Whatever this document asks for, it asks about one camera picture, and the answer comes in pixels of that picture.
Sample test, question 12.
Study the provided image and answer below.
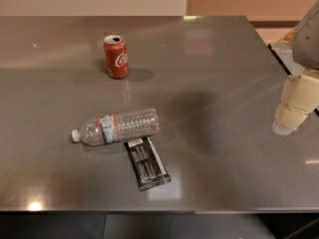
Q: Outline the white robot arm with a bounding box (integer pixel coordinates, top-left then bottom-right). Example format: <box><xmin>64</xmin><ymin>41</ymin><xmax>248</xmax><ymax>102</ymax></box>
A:
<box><xmin>269</xmin><ymin>1</ymin><xmax>319</xmax><ymax>135</ymax></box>

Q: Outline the red coke can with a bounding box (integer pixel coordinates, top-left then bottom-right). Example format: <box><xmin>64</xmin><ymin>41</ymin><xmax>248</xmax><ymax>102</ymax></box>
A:
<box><xmin>104</xmin><ymin>34</ymin><xmax>129</xmax><ymax>79</ymax></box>

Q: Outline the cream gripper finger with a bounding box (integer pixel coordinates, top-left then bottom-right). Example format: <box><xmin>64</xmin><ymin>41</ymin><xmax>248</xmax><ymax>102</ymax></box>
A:
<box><xmin>272</xmin><ymin>69</ymin><xmax>319</xmax><ymax>135</ymax></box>

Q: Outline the black snack bar wrapper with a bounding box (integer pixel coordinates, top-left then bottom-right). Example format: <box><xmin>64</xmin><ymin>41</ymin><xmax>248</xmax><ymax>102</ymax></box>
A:
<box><xmin>125</xmin><ymin>136</ymin><xmax>171</xmax><ymax>191</ymax></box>

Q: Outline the clear plastic water bottle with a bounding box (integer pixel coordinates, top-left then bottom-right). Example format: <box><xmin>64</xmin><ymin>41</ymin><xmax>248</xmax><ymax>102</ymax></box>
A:
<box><xmin>71</xmin><ymin>108</ymin><xmax>160</xmax><ymax>146</ymax></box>

